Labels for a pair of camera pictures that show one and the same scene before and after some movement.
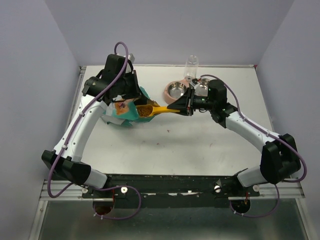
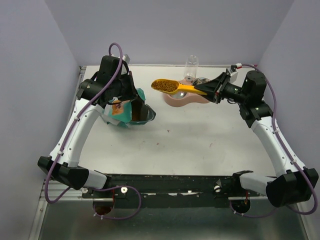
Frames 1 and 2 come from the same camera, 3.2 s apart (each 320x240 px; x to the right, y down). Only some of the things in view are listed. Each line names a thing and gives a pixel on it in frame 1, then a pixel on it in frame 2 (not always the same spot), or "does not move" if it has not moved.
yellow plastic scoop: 147,110 to 171,86
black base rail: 168,191 does not move
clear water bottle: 191,68 does not move
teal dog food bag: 123,111 does not move
